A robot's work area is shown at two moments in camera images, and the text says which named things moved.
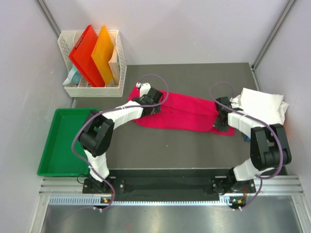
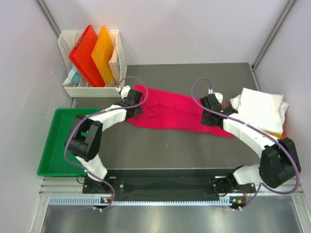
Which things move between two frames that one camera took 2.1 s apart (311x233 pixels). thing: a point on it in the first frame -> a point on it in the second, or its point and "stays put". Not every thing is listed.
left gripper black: x=157 y=109 -> x=138 y=110
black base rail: x=163 y=183 stays put
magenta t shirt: x=184 y=113 stays put
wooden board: x=114 y=67 stays put
